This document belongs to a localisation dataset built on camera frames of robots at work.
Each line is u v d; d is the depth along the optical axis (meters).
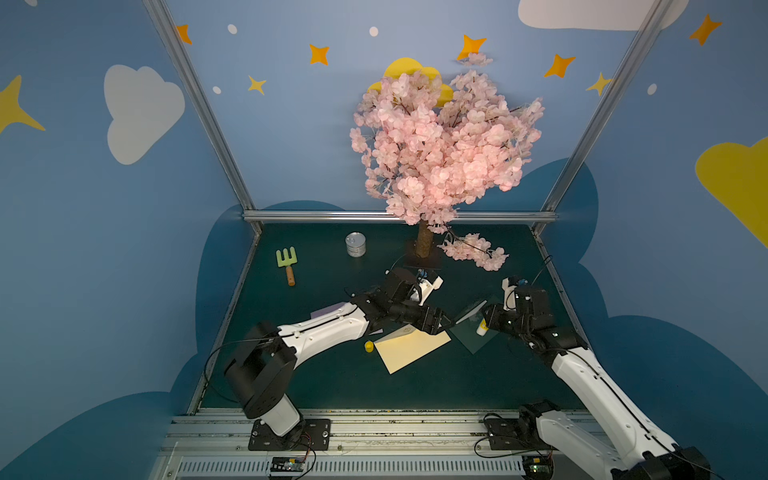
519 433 0.73
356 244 1.11
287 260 1.11
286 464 0.72
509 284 0.75
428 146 0.72
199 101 0.84
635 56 0.76
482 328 0.80
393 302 0.64
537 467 0.73
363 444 0.73
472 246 0.84
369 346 0.88
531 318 0.60
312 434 0.74
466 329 0.93
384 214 0.68
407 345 0.90
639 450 0.40
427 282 0.72
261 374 0.44
